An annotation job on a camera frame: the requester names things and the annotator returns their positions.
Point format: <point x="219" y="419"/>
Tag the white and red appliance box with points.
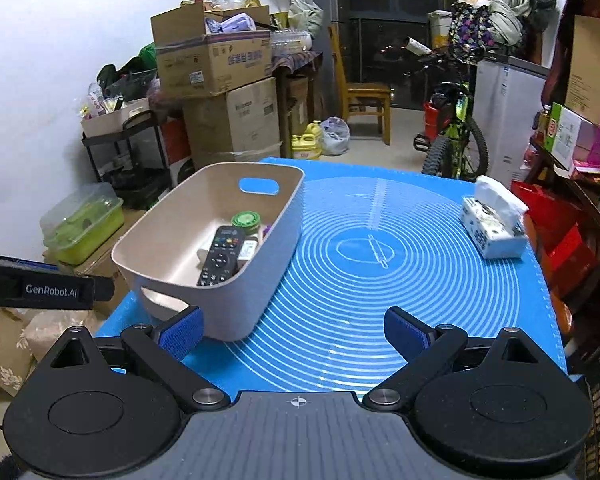
<point x="175" y="145"/>

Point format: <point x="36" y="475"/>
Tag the blue silicone baking mat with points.
<point x="380" y="260"/>

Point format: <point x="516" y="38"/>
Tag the jar with green lid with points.
<point x="245" y="220"/>

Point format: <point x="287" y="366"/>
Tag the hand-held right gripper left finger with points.
<point x="180" y="332"/>

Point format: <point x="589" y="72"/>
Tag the red gift bags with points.
<point x="555" y="220"/>

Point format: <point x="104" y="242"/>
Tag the green container with clear lid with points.
<point x="90" y="240"/>

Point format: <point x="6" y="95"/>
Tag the tissue pack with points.
<point x="495" y="240"/>

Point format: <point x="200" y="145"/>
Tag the black remote control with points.
<point x="220" y="260"/>

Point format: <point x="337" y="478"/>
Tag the open cardboard box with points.
<point x="205" y="65"/>

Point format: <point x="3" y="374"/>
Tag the green and white box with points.
<point x="567" y="132"/>

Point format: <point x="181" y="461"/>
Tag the beige plastic basket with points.
<point x="170" y="240"/>

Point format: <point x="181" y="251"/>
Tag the white plastic bag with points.
<point x="335" y="135"/>

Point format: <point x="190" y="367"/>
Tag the green and black bicycle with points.
<point x="455" y="145"/>

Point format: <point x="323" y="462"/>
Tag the white chest freezer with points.
<point x="510" y="120"/>

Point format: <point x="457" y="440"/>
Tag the small purple item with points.
<point x="266" y="231"/>

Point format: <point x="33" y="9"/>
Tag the yellow detergent jug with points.
<point x="305" y="147"/>

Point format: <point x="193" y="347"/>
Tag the floral bag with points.
<point x="472" y="30"/>

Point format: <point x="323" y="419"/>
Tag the large taped cardboard box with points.
<point x="235" y="120"/>

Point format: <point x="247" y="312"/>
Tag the black shelf rack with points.
<point x="130" y="160"/>

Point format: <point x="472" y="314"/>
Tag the wooden chair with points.
<point x="365" y="97"/>

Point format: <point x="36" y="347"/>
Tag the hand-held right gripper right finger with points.
<point x="405" y="330"/>

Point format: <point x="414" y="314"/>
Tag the white charger plug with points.
<point x="247" y="250"/>

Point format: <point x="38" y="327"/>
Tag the brown patterned cloth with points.
<point x="10" y="360"/>

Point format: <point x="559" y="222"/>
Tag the beige bin with bottles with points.
<point x="115" y="117"/>

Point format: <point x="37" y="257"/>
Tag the flat brown cardboard sheet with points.
<point x="590" y="70"/>

